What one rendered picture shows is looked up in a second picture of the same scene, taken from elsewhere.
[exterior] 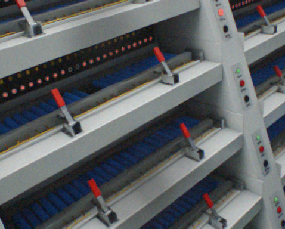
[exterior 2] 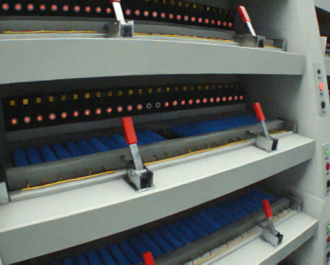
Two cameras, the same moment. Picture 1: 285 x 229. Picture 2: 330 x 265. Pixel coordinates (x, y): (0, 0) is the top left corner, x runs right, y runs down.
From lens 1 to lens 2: 27 cm
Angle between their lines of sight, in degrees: 7
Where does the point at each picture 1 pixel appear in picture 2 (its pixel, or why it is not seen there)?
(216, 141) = (292, 224)
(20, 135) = (66, 170)
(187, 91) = (281, 163)
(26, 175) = (58, 231)
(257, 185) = not seen: outside the picture
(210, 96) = (292, 173)
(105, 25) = (212, 54)
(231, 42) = (325, 120)
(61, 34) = (156, 45)
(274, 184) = not seen: outside the picture
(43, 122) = (100, 160)
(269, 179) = not seen: outside the picture
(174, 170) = (247, 254)
